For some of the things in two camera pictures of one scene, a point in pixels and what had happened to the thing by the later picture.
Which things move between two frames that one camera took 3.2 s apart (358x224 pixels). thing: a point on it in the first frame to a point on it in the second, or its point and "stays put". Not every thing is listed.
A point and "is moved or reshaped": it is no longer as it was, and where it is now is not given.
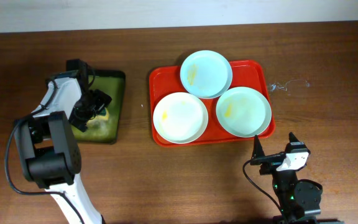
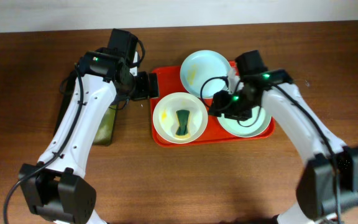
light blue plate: (206, 74) stays put
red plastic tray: (166, 80) stays put
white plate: (180, 117) stays put
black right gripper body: (268, 163) to (232, 104)
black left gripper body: (95, 101) to (151, 84)
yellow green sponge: (103, 115) is moved or reshaped
